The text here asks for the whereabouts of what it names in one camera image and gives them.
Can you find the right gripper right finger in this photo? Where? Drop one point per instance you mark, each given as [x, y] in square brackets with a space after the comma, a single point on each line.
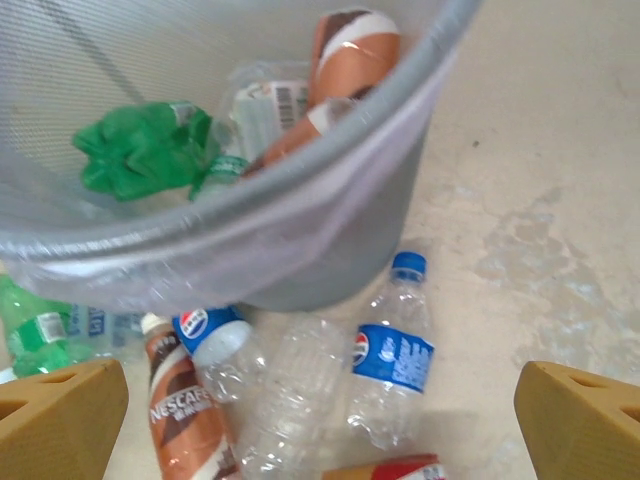
[585, 430]

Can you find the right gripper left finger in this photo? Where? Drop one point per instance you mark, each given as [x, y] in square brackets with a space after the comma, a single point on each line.
[55, 425]

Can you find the clear bottle blue text label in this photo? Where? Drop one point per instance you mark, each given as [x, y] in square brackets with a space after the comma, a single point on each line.
[100, 325]

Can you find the clear Pepsi bottle blue cap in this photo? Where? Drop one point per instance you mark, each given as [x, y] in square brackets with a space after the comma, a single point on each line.
[395, 360]
[210, 325]

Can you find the clear bottle white label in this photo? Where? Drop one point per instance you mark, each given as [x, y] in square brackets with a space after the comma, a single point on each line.
[265, 110]

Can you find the brown Nescafe bottle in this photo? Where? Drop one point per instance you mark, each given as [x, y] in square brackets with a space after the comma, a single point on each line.
[350, 55]
[185, 415]

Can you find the grey mesh waste bin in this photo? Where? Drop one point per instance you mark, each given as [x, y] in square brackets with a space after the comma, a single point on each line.
[405, 225]

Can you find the green plastic bottle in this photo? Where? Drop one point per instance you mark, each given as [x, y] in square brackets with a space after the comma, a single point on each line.
[35, 335]
[140, 150]

